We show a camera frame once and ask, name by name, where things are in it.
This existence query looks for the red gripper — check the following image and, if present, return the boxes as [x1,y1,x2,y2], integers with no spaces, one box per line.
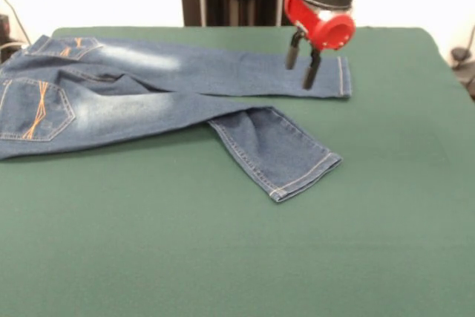
[284,0,357,90]

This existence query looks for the blue denim jeans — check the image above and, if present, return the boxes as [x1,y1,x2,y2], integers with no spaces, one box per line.
[0,33,353,205]

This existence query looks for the grey office chair base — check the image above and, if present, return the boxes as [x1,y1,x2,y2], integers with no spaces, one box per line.
[450,46,475,101]

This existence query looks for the dark green table cloth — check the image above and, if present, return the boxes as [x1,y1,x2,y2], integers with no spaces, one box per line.
[0,26,475,317]

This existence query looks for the black equipment pile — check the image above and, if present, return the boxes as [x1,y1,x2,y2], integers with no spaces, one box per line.
[0,14,25,64]

